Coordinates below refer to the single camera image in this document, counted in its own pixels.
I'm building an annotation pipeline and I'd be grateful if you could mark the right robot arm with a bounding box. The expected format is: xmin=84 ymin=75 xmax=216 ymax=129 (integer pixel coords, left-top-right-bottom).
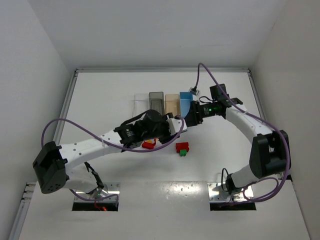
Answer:
xmin=181 ymin=84 xmax=291 ymax=194

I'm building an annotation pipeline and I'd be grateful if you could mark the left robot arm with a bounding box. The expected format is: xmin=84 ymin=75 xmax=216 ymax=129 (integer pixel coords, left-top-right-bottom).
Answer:
xmin=32 ymin=110 xmax=182 ymax=194

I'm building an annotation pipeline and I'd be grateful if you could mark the blue plastic container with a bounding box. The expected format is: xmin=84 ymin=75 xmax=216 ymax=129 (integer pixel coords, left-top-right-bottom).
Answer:
xmin=179 ymin=91 xmax=197 ymax=118

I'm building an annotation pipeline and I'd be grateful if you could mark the red flower lego piece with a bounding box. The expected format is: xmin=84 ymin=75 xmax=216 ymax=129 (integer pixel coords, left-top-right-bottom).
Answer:
xmin=141 ymin=138 xmax=157 ymax=150

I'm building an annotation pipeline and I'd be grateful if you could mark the tan plastic container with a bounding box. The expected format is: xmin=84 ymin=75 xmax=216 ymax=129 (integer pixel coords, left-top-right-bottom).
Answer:
xmin=164 ymin=94 xmax=181 ymax=116

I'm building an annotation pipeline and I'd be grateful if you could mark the clear plastic container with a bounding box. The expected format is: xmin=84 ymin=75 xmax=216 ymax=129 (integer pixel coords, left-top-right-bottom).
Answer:
xmin=132 ymin=93 xmax=150 ymax=117

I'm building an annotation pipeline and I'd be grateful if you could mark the smoke grey plastic container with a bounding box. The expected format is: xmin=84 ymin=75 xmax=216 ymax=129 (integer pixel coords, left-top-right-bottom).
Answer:
xmin=149 ymin=91 xmax=165 ymax=115

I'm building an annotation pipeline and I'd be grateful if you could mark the red lego brick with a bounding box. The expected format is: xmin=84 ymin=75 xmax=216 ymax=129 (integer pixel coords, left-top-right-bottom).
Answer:
xmin=175 ymin=142 xmax=190 ymax=153

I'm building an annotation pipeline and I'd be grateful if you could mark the small green lego brick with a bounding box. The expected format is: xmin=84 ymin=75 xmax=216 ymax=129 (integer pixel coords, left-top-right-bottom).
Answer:
xmin=179 ymin=149 xmax=188 ymax=157

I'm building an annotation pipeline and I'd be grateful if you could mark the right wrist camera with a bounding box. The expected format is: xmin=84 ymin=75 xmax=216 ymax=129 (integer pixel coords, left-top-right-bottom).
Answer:
xmin=188 ymin=86 xmax=200 ymax=96

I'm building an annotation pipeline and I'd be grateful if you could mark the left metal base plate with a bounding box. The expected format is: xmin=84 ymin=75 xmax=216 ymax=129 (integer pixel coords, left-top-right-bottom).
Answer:
xmin=73 ymin=182 xmax=121 ymax=204

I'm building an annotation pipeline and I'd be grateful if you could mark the metal base plate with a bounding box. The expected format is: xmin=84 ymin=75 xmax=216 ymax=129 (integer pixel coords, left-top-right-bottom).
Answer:
xmin=207 ymin=182 xmax=247 ymax=204
xmin=73 ymin=182 xmax=121 ymax=204

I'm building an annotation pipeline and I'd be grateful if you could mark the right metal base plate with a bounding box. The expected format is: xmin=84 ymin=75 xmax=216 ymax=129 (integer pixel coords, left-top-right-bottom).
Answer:
xmin=207 ymin=182 xmax=247 ymax=204

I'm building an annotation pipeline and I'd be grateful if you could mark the aluminium table frame rail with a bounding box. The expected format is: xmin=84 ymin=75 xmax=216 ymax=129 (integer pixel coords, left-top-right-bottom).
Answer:
xmin=7 ymin=66 xmax=266 ymax=240

